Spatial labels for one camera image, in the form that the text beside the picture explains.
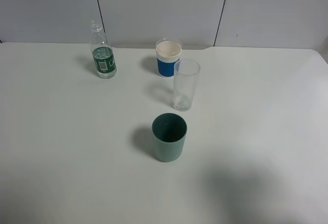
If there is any clear bottle green label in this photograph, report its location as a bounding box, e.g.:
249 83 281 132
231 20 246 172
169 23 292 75
90 20 117 79

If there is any green plastic cup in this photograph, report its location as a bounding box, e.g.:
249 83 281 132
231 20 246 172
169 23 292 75
151 113 188 162

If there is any blue white ribbed cup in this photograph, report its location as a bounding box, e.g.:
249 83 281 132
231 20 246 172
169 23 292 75
155 38 182 77

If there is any tall clear glass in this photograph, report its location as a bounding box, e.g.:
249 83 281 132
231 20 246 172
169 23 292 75
173 59 200 111

